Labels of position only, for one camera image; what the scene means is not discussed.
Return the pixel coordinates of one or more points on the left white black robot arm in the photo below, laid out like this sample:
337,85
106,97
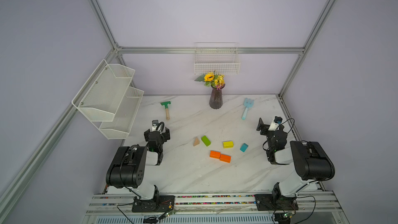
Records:
127,168

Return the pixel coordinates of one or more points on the aluminium front rail frame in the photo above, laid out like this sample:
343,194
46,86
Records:
311,207

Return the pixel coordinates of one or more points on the orange block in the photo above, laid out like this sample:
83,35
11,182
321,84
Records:
225,158
215,154

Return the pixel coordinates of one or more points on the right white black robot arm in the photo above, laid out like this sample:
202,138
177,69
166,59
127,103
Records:
311,163

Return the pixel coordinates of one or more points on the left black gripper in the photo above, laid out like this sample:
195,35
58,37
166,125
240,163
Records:
165,135

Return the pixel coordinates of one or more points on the white wire wall basket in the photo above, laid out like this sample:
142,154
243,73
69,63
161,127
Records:
217,58

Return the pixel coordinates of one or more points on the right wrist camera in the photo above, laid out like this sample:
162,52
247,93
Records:
275,123

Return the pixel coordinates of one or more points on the white two-tier mesh shelf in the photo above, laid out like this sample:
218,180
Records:
109,101

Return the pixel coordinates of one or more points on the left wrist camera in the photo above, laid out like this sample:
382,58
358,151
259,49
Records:
155,124

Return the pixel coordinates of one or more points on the green rectangular block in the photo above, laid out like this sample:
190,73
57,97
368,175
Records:
206,140

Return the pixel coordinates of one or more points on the dark ribbed glass vase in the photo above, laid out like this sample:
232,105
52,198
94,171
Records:
216,100

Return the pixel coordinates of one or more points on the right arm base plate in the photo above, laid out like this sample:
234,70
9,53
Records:
268,202

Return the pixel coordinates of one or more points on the light blue toy fork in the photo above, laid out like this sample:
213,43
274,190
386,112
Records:
248,103

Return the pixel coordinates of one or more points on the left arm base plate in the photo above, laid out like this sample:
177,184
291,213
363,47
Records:
157,204

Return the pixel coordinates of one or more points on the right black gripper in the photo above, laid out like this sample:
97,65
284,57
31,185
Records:
265,128

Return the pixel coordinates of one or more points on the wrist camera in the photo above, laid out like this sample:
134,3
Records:
275,123
155,124

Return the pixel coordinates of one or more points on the teal block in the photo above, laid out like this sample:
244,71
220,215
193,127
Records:
244,147

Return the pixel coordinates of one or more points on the yellow artificial flower bouquet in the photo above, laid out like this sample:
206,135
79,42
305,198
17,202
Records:
213,80

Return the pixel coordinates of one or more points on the green toy rake wooden handle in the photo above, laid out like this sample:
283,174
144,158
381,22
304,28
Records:
166,106

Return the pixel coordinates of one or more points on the yellow rectangular block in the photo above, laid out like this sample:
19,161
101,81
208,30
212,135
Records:
228,144

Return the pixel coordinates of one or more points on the tan wooden triangle block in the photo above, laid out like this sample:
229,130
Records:
196,142

